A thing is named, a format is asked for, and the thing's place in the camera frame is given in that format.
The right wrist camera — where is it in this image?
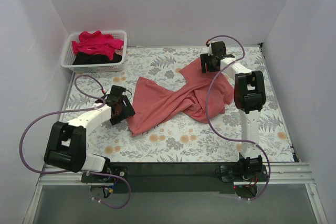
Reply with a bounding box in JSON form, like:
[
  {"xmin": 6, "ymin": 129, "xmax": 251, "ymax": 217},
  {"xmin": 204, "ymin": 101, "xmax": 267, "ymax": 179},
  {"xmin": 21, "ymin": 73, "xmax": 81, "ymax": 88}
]
[{"xmin": 205, "ymin": 39, "xmax": 213, "ymax": 56}]

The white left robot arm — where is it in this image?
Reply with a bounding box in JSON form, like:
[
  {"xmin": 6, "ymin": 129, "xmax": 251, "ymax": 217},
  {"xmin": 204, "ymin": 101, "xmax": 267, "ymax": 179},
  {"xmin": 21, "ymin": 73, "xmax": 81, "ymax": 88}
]
[{"xmin": 44, "ymin": 85, "xmax": 135, "ymax": 173}]

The aluminium frame rail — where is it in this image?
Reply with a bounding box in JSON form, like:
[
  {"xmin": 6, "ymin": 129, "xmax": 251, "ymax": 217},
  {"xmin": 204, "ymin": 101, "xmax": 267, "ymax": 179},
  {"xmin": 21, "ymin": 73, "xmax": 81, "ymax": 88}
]
[{"xmin": 37, "ymin": 162, "xmax": 316, "ymax": 186}]

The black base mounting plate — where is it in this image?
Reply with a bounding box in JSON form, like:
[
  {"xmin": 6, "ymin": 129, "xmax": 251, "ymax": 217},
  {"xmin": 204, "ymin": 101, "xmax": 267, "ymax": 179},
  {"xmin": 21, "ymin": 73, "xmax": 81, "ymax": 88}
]
[{"xmin": 80, "ymin": 161, "xmax": 269, "ymax": 195}]

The magenta t-shirt in basket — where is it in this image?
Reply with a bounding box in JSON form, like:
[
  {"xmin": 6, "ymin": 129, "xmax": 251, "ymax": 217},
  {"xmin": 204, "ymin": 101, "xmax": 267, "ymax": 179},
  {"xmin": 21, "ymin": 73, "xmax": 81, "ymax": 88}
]
[{"xmin": 71, "ymin": 30, "xmax": 124, "ymax": 59}]

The black t-shirt in basket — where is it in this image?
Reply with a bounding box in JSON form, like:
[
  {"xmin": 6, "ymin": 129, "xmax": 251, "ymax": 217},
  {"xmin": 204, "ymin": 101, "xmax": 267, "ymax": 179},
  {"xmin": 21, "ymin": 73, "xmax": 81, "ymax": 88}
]
[{"xmin": 73, "ymin": 52, "xmax": 122, "ymax": 65}]

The white plastic laundry basket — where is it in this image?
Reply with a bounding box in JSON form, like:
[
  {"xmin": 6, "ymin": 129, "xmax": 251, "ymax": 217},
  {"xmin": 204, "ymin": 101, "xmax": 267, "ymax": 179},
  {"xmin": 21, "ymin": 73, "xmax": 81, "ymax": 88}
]
[{"xmin": 61, "ymin": 30, "xmax": 127, "ymax": 73}]

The salmon pink t-shirt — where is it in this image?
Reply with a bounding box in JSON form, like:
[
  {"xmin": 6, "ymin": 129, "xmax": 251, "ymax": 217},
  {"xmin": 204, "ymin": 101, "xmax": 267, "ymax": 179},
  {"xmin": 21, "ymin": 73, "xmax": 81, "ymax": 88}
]
[{"xmin": 127, "ymin": 59, "xmax": 234, "ymax": 136}]

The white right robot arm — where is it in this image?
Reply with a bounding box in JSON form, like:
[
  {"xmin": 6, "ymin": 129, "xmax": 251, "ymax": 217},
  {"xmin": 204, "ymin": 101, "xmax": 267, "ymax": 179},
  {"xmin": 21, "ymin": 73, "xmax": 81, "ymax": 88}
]
[{"xmin": 200, "ymin": 40, "xmax": 266, "ymax": 180}]

